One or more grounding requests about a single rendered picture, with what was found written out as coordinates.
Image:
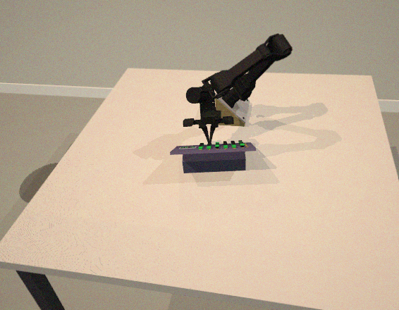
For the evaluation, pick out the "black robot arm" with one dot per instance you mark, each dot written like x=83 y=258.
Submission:
x=236 y=78

